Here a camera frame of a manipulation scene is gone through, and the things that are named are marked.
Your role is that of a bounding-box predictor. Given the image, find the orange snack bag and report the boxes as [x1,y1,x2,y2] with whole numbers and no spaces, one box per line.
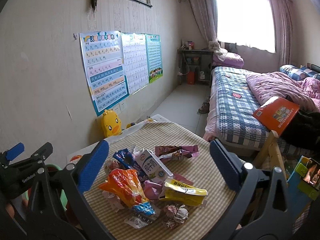
[98,168,156,216]

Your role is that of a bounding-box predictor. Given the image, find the yellow duck toy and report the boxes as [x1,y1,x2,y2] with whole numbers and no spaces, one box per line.
[101,109,122,138]

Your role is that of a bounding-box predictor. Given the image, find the pinyin alphabet poster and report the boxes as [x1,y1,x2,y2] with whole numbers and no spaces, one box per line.
[79,31,129,116]

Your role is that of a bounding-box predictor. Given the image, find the brown shoe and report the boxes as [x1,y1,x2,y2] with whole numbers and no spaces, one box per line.
[198,97,210,114]

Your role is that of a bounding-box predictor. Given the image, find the purple snack bag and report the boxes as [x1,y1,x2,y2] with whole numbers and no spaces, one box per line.
[155,145,199,163]

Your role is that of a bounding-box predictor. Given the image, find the black white wrapper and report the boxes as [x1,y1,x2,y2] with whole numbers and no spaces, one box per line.
[124,212,160,229]

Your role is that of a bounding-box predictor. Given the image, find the pink paper ball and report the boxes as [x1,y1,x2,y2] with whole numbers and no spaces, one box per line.
[163,204,189,229]

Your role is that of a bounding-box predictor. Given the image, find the red container on shelf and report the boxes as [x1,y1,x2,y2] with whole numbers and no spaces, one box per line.
[187,71,195,85]

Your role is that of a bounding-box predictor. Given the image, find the pink quilt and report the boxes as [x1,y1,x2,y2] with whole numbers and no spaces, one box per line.
[246,72,319,112]

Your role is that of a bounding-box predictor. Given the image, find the white chart poster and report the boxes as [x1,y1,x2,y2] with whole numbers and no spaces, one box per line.
[121,33,149,94]

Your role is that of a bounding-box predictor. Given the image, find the teal number poster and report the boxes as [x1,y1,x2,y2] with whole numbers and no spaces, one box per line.
[145,34,163,83]

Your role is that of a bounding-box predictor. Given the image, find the plaid blue pillow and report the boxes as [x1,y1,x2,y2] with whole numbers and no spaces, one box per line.
[279,64,319,81]

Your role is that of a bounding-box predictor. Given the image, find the green red trash bin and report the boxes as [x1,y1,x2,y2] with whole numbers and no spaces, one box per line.
[46,164,68,211]

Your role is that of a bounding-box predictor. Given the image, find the blue cookie wrapper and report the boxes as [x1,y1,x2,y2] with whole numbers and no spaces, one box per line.
[113,148,146,179]

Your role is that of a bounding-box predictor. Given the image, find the checkered beige tablecloth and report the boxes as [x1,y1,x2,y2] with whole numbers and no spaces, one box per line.
[84,122,235,239]

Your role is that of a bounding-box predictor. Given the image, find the white milk carton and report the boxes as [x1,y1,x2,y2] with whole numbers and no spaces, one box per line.
[135,149,173,184]

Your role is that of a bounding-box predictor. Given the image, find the yellow torn cardboard box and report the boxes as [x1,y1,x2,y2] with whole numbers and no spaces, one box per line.
[159,177,208,207]

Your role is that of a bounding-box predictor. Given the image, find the pink wrapper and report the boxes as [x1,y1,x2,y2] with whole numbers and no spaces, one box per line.
[143,180,163,200]

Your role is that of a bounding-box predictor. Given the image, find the wooden chair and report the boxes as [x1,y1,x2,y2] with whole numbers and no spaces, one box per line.
[253,130,287,180]

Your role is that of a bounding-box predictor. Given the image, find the dark shelf unit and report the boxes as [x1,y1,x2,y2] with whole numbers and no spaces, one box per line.
[177,49,214,87]

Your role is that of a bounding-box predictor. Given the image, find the purple curtain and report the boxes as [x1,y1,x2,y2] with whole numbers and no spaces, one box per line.
[188,0,217,43]

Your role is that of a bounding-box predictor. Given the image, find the silver red wrapper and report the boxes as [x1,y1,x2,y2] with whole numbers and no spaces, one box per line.
[104,159,123,175]

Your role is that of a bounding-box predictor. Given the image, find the folded purple blanket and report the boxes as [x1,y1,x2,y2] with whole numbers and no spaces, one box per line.
[212,52,244,68]

